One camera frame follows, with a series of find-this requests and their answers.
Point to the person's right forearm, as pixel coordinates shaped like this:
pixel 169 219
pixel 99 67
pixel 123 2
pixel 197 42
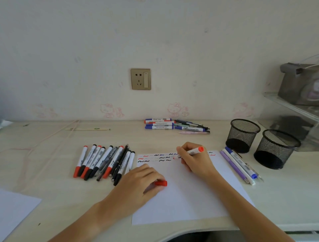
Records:
pixel 249 212

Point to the black mesh cup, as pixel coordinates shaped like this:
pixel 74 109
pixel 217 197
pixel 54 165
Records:
pixel 276 149
pixel 243 135

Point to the black slim pen silver tip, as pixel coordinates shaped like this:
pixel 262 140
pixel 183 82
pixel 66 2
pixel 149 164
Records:
pixel 125 147
pixel 119 164

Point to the gold wall socket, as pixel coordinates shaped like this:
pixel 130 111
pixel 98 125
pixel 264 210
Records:
pixel 137 79

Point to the white slim pen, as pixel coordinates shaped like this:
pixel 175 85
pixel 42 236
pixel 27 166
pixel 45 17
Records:
pixel 238 167

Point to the person's right hand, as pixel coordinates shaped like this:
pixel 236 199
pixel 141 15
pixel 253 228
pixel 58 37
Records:
pixel 199 162

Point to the clear acrylic rack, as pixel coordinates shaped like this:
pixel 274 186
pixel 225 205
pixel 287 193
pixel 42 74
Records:
pixel 286 104

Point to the pile of assorted pens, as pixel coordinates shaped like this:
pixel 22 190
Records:
pixel 159 124

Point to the person's left hand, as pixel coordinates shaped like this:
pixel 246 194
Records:
pixel 129 194

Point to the white paper sheet with squiggles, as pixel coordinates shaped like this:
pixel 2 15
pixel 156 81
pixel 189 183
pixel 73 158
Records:
pixel 184 202

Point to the paper-wrapped chopsticks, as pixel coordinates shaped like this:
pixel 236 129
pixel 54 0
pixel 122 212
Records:
pixel 87 129

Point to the red marker cap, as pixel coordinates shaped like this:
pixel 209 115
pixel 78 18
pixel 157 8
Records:
pixel 161 183

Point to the purple slim pen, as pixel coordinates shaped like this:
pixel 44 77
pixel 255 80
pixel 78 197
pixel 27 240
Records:
pixel 233 165

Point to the wooden pencil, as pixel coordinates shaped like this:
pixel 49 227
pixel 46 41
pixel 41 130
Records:
pixel 260 178

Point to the blank white paper sheet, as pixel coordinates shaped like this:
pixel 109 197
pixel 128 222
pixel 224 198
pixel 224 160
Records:
pixel 15 212

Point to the light wooden table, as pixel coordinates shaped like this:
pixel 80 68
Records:
pixel 49 194

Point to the red-capped white marker pen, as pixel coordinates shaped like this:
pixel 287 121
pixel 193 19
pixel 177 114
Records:
pixel 81 159
pixel 116 158
pixel 197 150
pixel 93 157

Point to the small white scrap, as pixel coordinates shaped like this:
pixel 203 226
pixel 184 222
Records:
pixel 5 123

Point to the blue-capped white marker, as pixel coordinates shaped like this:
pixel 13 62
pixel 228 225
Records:
pixel 228 149

